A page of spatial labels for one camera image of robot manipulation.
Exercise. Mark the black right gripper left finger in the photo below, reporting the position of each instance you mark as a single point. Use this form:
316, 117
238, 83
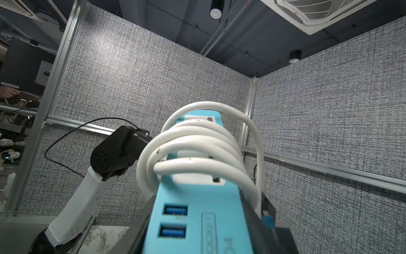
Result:
133, 240

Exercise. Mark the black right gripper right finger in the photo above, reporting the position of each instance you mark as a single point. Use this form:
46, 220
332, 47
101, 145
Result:
265, 236

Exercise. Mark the teal power strip with sockets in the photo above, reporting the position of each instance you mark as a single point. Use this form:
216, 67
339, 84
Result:
195, 169

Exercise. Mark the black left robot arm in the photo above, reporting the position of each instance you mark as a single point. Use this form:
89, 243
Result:
109, 160

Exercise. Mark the ceiling air conditioner vent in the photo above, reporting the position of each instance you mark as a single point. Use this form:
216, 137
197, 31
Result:
312, 16

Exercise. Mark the black ceiling spotlight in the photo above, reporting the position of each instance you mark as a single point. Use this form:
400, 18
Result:
216, 9

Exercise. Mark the black monitor outside enclosure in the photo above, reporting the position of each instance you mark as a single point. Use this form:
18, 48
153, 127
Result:
26, 68

